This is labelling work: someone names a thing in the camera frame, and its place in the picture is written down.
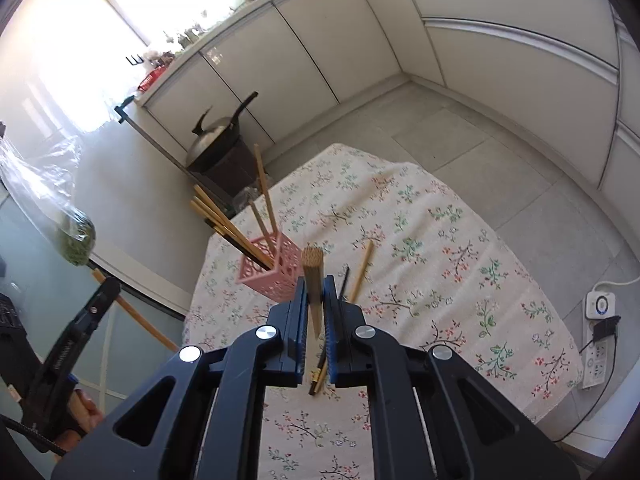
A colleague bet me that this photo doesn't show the white timer socket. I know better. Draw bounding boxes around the white timer socket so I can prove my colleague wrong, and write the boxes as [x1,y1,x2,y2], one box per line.
[584,290,617,320]

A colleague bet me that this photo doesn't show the white power strip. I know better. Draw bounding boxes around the white power strip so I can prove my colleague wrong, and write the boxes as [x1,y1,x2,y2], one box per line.
[581,336,615,391]

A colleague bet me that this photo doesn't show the black chopstick with gold band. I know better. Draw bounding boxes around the black chopstick with gold band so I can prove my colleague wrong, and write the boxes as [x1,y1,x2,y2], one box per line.
[309,265,351,397]

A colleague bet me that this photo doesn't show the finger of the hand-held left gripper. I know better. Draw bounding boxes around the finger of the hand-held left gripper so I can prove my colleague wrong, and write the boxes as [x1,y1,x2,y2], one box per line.
[22,276,122,441]

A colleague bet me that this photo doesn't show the pink perforated utensil basket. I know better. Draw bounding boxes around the pink perforated utensil basket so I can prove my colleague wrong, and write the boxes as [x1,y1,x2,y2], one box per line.
[237,230,304,304]

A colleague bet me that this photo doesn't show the dark brown stool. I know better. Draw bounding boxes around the dark brown stool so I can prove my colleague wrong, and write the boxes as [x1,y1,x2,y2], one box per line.
[202,137,262,202]

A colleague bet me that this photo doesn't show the plastic bag with greens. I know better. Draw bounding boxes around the plastic bag with greens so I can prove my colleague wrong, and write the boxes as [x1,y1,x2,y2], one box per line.
[0,124,97,267]

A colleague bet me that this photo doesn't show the black clamp bracket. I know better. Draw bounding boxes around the black clamp bracket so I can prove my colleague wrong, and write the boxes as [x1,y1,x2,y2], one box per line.
[113,94,136,125]

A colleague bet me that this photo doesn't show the person's left hand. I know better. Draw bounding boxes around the person's left hand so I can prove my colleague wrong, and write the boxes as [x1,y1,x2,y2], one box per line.
[54,390,106,456]

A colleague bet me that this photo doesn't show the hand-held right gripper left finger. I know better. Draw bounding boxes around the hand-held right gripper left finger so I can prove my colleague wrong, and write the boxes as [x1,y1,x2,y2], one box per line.
[52,276,308,480]

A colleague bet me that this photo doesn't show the floral tablecloth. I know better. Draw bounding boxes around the floral tablecloth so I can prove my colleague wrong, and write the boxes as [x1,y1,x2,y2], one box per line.
[182,142,586,480]

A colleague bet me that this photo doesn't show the white power cable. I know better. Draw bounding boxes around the white power cable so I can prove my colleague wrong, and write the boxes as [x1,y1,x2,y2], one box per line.
[606,274,640,293]

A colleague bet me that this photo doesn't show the bunch of wooden chopsticks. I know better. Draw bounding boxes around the bunch of wooden chopsticks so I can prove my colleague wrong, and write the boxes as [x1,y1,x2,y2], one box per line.
[189,143,281,273]

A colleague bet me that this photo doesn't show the frosted glass sliding door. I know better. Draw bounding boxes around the frosted glass sliding door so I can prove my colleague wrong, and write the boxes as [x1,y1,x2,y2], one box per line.
[0,120,189,413]

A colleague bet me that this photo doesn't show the red plastic basket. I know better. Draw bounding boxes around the red plastic basket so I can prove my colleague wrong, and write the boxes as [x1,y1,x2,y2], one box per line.
[137,70,166,92]

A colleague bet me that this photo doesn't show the black wok with lid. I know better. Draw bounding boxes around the black wok with lid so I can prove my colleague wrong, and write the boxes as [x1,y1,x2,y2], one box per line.
[184,91,260,174]

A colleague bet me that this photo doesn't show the white kitchen cabinets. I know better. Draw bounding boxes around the white kitchen cabinets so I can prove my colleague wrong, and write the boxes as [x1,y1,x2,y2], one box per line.
[132,0,640,197]

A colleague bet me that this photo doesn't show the black braided cable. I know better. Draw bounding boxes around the black braided cable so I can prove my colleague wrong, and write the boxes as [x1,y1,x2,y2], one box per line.
[0,411,67,457]

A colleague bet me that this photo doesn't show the black power adapter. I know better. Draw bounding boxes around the black power adapter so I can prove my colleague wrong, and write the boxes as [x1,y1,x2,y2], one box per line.
[593,314,622,342]

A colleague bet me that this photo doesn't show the light wooden chopstick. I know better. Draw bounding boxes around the light wooden chopstick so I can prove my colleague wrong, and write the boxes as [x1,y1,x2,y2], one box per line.
[91,269,179,352]
[301,245,326,339]
[319,240,375,387]

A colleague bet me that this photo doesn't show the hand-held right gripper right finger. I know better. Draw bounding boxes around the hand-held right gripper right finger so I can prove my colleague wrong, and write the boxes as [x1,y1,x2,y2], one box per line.
[322,275,581,480]

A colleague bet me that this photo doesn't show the black power cable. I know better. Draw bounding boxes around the black power cable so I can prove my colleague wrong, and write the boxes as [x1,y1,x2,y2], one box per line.
[549,339,610,445]

